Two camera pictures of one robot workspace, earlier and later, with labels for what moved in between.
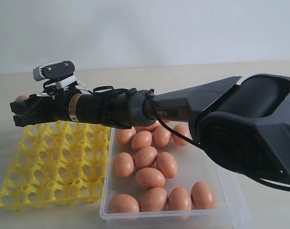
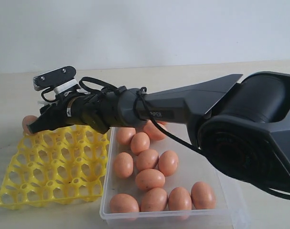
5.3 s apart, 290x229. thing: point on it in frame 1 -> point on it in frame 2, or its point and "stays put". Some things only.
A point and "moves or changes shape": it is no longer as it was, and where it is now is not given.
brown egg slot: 22,97 moves or changes shape
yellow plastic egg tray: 57,162 stays put
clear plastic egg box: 155,179 stays put
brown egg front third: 179,199 stays put
